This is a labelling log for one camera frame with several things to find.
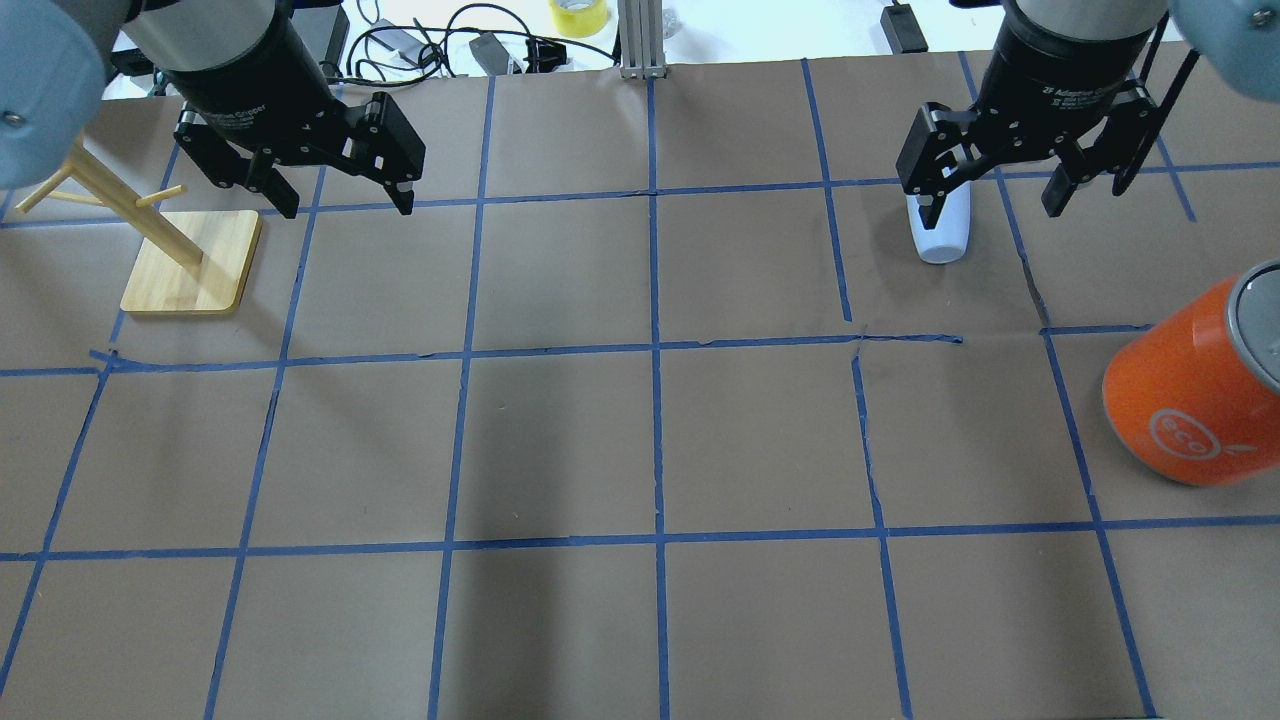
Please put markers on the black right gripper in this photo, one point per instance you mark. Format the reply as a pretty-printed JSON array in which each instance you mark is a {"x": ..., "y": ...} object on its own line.
[{"x": 1065, "y": 75}]

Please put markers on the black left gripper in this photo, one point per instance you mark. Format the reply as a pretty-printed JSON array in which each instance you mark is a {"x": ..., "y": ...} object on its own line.
[{"x": 250, "y": 75}]

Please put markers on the white cup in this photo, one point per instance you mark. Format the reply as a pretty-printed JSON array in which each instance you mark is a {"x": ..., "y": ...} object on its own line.
[{"x": 949, "y": 240}]

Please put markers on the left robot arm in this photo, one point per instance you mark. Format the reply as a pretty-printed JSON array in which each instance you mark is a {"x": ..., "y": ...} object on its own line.
[{"x": 55, "y": 61}]

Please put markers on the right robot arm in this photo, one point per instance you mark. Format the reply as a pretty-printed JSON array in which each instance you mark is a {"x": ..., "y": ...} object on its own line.
[{"x": 1238, "y": 37}]

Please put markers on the wooden mug stand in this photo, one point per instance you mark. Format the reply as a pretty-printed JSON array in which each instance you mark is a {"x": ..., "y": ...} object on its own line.
[{"x": 189, "y": 263}]

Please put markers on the black power adapter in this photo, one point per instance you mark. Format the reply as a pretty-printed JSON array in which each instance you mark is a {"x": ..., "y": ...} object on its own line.
[{"x": 902, "y": 29}]

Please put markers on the yellow tape roll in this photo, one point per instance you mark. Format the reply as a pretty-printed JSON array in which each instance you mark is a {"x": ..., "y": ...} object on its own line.
[{"x": 579, "y": 18}]

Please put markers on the aluminium frame post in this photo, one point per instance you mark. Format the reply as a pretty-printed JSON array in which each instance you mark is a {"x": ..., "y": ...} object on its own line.
[{"x": 640, "y": 30}]

